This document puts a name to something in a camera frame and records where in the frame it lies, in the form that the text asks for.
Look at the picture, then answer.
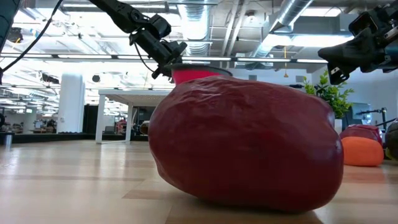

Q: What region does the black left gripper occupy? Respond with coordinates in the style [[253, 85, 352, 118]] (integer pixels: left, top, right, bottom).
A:
[[129, 28, 188, 79]]

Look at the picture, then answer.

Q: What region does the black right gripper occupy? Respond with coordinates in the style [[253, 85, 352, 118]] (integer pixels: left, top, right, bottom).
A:
[[317, 2, 398, 85]]

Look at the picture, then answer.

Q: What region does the small red apple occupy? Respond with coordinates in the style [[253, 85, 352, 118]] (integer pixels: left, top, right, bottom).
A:
[[339, 124, 384, 146]]

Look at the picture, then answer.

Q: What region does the large wrinkled orange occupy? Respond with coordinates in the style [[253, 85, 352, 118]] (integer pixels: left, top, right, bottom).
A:
[[341, 136, 385, 167]]

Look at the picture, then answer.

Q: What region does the large dark red apple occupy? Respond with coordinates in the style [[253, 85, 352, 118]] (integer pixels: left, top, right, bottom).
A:
[[147, 75, 345, 214]]

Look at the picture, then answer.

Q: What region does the red collapsible bowl black rim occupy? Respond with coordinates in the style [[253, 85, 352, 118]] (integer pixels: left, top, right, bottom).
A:
[[170, 63, 233, 86]]

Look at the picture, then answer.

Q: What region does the green plant in white pot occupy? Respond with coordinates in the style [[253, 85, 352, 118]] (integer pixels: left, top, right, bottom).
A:
[[303, 70, 355, 135]]

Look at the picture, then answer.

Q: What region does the white metal shelf riser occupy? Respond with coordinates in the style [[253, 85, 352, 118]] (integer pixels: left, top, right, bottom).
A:
[[95, 89, 172, 145]]

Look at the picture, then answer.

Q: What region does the grey computer monitor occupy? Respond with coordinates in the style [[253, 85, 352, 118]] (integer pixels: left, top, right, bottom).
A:
[[350, 102, 373, 127]]

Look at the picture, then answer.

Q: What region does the yellow hanging pendant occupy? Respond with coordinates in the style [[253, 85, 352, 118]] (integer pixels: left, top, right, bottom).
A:
[[282, 45, 289, 78]]

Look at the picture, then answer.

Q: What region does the white round column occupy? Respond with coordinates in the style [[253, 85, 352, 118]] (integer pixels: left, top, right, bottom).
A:
[[57, 73, 86, 134]]

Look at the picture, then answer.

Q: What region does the silver metal cylinder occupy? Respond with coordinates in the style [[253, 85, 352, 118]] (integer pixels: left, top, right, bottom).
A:
[[2, 131, 14, 151]]

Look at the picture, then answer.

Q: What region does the black table edge frame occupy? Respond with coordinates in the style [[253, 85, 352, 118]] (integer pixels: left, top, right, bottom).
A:
[[0, 133, 149, 144]]

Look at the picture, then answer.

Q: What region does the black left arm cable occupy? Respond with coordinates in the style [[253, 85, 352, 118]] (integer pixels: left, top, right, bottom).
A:
[[0, 0, 65, 73]]

